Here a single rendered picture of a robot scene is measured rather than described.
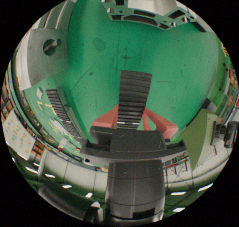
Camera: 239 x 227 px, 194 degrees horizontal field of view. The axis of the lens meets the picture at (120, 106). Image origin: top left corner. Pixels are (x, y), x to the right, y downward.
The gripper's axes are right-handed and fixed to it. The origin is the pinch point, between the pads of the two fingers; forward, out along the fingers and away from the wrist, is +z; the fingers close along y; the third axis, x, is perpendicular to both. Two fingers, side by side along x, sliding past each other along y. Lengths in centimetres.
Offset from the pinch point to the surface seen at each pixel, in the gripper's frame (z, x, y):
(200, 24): 0.8, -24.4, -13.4
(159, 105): 3.5, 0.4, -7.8
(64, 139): 2.0, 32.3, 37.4
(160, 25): 2.3, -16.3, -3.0
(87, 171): -72, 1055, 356
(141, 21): 3.0, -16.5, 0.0
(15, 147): -97, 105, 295
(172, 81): 3.4, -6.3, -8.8
